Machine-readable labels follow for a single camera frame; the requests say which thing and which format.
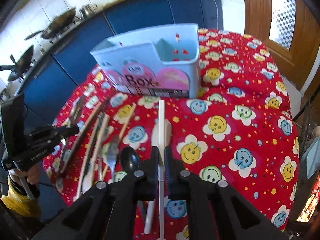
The red smiley flower tablecloth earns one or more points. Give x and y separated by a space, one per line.
238 129

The black wire rack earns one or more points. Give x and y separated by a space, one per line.
308 168

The black wok on stove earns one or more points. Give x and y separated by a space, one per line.
56 26

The person's left hand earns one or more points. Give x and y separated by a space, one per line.
32 175

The steel paring knife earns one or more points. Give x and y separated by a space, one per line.
71 125

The white plastic spoon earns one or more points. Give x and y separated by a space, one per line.
154 142

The wooden door with glass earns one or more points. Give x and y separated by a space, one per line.
291 35

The white plastic chopstick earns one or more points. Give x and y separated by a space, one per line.
161 133

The light blue utensil holder box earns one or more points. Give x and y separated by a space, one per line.
156 61

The light wooden chopstick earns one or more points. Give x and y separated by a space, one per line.
121 133

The steel fork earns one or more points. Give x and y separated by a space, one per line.
111 155
88 153

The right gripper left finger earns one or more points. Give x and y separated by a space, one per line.
151 168

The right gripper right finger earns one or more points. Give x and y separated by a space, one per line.
176 187

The steel kettle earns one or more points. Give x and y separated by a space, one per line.
88 10

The cream white chopstick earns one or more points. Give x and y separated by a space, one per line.
89 177

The blue kitchen cabinets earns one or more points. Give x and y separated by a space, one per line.
66 64

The black spoon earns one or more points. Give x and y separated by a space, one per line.
129 159

